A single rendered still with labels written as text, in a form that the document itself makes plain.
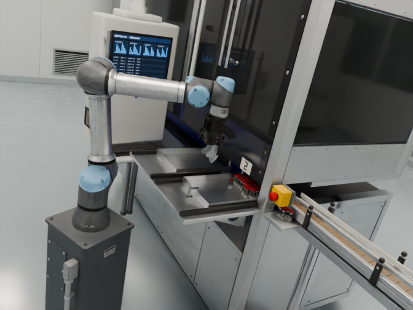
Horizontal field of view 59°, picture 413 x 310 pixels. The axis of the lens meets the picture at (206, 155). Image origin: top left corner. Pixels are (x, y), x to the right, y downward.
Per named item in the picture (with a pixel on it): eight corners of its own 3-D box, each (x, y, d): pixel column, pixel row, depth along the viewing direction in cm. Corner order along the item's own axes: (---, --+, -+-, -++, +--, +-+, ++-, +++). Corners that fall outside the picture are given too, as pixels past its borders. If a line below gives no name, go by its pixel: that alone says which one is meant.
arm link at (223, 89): (214, 74, 147) (235, 78, 148) (209, 100, 151) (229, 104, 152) (215, 77, 140) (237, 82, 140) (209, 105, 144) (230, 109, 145)
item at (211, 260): (203, 171, 412) (219, 95, 380) (345, 306, 251) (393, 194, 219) (115, 176, 361) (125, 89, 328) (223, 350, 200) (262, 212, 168)
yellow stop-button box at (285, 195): (281, 197, 167) (285, 184, 164) (291, 206, 161) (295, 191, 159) (268, 199, 163) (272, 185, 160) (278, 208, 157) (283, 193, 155)
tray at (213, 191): (238, 178, 197) (239, 172, 196) (267, 203, 177) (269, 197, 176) (182, 182, 180) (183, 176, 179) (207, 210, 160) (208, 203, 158)
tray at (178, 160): (208, 152, 224) (209, 147, 222) (230, 171, 203) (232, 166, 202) (156, 154, 206) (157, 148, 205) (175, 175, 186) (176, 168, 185)
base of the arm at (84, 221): (87, 237, 142) (89, 215, 138) (63, 219, 149) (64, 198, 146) (117, 223, 154) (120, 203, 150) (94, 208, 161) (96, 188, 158)
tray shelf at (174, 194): (203, 152, 228) (204, 149, 228) (273, 211, 174) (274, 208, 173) (129, 154, 204) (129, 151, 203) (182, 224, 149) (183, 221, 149)
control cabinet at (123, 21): (150, 131, 264) (165, 16, 235) (164, 141, 250) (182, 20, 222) (80, 135, 232) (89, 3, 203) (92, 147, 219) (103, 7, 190)
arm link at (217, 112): (223, 103, 153) (234, 109, 146) (220, 113, 154) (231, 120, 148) (208, 102, 149) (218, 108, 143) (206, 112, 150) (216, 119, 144)
